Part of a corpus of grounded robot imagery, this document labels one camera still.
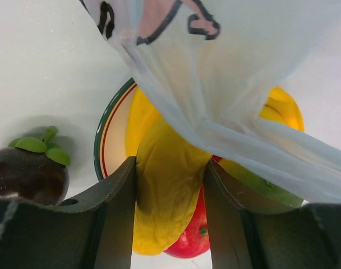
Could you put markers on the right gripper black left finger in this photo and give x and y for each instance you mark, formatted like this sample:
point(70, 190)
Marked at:
point(93, 229)

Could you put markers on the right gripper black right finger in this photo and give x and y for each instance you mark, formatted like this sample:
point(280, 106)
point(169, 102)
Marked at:
point(249, 230)

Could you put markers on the green fake fruit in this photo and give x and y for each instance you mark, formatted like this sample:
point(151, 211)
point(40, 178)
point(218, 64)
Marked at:
point(261, 185)

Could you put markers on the dark mangosteen with green leaves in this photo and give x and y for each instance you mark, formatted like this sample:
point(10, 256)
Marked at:
point(35, 169)

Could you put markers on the yellow fake mango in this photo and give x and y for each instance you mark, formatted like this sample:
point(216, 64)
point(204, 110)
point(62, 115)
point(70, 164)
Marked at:
point(170, 172)

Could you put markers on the red fake pepper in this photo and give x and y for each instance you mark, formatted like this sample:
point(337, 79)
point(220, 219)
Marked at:
point(194, 241)

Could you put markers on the yellow fake banana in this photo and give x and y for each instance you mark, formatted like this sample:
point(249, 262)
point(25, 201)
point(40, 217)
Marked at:
point(141, 117)

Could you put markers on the light blue plastic bag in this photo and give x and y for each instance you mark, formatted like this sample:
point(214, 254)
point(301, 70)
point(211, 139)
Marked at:
point(209, 66)

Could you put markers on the red fake apple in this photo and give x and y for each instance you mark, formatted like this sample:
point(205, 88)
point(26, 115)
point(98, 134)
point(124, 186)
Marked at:
point(217, 158)

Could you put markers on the yellow fake lemon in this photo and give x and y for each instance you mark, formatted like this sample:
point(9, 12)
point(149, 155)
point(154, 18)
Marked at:
point(282, 108)

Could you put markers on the white plate with red characters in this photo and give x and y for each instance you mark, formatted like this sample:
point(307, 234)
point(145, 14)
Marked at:
point(109, 144)

